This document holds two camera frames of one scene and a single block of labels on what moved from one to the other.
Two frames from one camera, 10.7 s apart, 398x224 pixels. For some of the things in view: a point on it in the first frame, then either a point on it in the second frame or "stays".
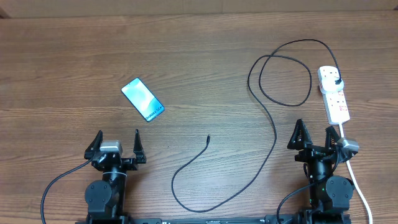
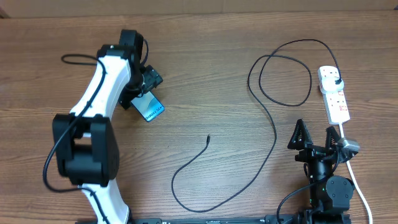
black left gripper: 137,149 -> 151,76
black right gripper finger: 300,139 stays
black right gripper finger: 331,137 stays
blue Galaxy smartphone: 144,100 stays
